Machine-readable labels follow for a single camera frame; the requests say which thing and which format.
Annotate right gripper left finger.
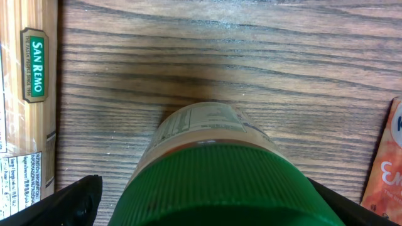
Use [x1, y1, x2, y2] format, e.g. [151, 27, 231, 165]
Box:
[1, 175, 102, 226]

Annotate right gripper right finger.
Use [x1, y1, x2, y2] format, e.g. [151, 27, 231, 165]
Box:
[308, 178, 398, 226]

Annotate orange tissue pack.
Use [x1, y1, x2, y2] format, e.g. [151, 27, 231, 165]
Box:
[361, 97, 401, 225]

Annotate spaghetti pack orange ends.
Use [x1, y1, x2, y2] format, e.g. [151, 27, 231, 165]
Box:
[1, 0, 58, 219]

